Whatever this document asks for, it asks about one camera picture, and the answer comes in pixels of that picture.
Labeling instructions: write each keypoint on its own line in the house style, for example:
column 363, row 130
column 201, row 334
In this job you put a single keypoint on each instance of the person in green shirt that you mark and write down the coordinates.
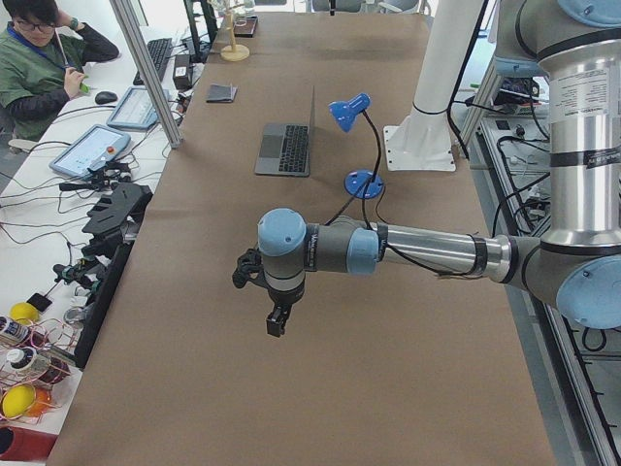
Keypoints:
column 43, row 51

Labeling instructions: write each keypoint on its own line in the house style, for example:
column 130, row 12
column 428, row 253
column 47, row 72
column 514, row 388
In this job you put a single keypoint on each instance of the wooden stand with round base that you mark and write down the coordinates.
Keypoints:
column 233, row 10

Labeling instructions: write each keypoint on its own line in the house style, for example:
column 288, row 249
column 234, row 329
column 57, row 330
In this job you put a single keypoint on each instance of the upper teach pendant tablet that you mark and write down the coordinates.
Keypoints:
column 134, row 111

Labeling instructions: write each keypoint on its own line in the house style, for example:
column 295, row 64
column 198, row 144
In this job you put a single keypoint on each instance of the teach pendant tablet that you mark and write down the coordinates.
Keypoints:
column 97, row 146
column 134, row 111

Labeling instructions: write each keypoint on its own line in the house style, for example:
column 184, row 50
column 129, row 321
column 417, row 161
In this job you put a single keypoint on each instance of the aluminium frame post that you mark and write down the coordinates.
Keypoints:
column 131, row 31

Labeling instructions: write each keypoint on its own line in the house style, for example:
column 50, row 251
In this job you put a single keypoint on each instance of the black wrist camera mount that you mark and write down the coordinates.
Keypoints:
column 249, row 270

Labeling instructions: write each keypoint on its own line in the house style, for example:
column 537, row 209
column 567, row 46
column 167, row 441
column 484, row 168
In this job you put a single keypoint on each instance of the blue desk lamp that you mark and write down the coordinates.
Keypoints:
column 362, row 183

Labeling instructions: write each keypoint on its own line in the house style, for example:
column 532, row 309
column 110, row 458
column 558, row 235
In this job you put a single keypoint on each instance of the black computer mouse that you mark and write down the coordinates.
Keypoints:
column 105, row 97

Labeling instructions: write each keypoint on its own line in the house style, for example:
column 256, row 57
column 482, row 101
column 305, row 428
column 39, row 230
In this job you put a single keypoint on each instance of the folded grey cloth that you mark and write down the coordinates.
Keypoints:
column 221, row 93

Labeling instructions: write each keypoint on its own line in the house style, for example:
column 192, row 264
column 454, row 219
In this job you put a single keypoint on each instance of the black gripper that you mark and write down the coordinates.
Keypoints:
column 282, row 303

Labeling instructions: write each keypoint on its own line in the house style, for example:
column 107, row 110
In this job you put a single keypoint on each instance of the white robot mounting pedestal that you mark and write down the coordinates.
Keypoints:
column 422, row 141

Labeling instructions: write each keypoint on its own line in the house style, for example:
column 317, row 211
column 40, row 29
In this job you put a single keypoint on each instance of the black tray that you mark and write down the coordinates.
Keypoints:
column 245, row 28

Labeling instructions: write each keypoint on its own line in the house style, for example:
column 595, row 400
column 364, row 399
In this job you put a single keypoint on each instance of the black keyboard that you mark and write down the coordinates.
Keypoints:
column 160, row 52

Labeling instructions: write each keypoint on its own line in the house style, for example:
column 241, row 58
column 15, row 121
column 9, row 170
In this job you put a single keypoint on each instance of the lower teach pendant tablet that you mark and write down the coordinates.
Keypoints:
column 97, row 146

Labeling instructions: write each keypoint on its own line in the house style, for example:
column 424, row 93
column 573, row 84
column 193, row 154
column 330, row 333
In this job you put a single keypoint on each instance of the grey laptop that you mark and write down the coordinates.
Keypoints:
column 285, row 149

